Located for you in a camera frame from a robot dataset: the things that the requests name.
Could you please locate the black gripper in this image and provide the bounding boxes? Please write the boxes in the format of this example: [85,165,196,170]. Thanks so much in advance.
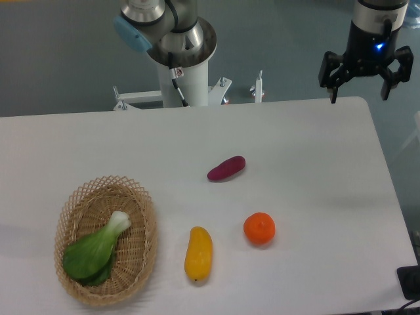
[318,18,414,104]

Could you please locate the orange fruit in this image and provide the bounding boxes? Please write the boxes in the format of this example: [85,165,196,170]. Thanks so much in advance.
[243,212,276,245]

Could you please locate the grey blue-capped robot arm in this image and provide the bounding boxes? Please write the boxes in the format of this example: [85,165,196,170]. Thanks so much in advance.
[114,1,413,108]

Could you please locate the blue bag on floor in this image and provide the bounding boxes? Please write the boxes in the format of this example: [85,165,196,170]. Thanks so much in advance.
[404,13,420,30]

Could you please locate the purple sweet potato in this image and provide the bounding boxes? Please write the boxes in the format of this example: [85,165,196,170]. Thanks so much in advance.
[207,156,246,182]

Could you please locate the black device at edge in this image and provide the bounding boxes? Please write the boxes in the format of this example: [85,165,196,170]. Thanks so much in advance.
[396,265,419,300]

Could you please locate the yellow mango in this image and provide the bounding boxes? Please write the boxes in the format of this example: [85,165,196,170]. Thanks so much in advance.
[184,226,213,282]

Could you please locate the woven wicker basket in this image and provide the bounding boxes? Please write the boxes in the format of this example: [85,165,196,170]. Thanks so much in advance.
[54,176,158,306]

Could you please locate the green bok choy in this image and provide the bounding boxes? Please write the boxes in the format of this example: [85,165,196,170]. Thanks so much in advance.
[62,211,131,286]

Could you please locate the white frame at right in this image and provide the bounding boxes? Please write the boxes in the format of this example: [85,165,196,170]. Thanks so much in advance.
[390,111,419,165]

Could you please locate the white base frame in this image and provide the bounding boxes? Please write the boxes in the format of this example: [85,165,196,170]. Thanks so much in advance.
[113,70,265,111]

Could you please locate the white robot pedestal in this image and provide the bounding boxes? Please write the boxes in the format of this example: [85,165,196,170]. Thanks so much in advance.
[157,61,209,108]

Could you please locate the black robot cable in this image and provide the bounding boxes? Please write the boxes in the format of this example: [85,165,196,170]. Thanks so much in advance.
[167,51,190,108]

